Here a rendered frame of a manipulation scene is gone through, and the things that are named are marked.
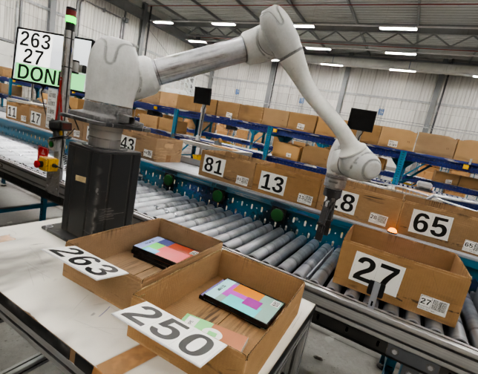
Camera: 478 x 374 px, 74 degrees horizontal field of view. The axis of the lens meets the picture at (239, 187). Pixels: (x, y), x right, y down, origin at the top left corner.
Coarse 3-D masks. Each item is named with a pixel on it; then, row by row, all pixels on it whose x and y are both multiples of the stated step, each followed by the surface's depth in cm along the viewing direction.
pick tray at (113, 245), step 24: (72, 240) 86; (96, 240) 94; (120, 240) 103; (144, 240) 113; (192, 240) 112; (216, 240) 108; (120, 264) 96; (144, 264) 99; (96, 288) 80; (120, 288) 76
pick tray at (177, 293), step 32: (224, 256) 100; (160, 288) 75; (192, 288) 89; (256, 288) 96; (288, 288) 91; (224, 320) 79; (288, 320) 79; (160, 352) 64; (224, 352) 57; (256, 352) 59
